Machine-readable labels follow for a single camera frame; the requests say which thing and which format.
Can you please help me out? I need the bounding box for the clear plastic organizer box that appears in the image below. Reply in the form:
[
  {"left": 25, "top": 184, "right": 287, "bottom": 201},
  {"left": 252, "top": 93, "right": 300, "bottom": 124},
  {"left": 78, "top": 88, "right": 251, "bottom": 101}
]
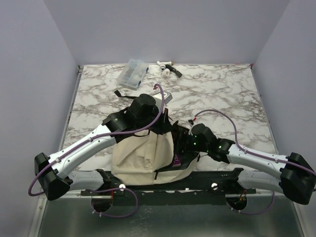
[{"left": 118, "top": 59, "right": 149, "bottom": 90}]

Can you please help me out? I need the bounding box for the beige canvas student backpack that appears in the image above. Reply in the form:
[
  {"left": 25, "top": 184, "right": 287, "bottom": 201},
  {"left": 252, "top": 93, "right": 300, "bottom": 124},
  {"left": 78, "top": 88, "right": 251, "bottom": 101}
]
[{"left": 111, "top": 131, "right": 199, "bottom": 186}]

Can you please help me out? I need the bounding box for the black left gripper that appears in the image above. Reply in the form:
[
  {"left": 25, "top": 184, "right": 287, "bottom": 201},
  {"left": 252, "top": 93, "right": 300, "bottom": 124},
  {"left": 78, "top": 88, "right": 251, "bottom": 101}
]
[{"left": 136, "top": 106, "right": 174, "bottom": 135}]

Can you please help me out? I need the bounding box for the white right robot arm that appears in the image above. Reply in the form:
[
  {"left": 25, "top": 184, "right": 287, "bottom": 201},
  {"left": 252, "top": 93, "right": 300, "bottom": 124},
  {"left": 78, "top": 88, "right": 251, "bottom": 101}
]
[{"left": 172, "top": 123, "right": 316, "bottom": 205}]

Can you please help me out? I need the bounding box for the white pipe fitting toy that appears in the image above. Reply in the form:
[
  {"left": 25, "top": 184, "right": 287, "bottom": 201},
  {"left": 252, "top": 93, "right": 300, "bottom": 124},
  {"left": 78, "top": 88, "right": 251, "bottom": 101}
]
[{"left": 156, "top": 61, "right": 174, "bottom": 78}]

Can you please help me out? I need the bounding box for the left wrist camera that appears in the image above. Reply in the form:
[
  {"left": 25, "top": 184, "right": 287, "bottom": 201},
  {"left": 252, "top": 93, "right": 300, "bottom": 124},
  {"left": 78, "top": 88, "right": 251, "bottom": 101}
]
[{"left": 153, "top": 92, "right": 173, "bottom": 105}]

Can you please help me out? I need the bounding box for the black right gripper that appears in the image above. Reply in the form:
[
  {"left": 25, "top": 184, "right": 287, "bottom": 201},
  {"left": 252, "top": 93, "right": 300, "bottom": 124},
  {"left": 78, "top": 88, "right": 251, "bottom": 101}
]
[{"left": 166, "top": 129, "right": 209, "bottom": 156}]

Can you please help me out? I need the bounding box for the purple treehouse book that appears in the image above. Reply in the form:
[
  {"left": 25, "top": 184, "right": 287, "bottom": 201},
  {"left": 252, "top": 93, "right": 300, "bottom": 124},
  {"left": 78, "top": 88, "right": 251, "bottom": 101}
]
[{"left": 172, "top": 154, "right": 181, "bottom": 167}]

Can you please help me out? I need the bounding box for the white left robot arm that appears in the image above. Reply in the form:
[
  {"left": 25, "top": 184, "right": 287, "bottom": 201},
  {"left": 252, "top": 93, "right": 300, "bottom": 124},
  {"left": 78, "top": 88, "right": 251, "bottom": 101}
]
[{"left": 34, "top": 92, "right": 172, "bottom": 200}]

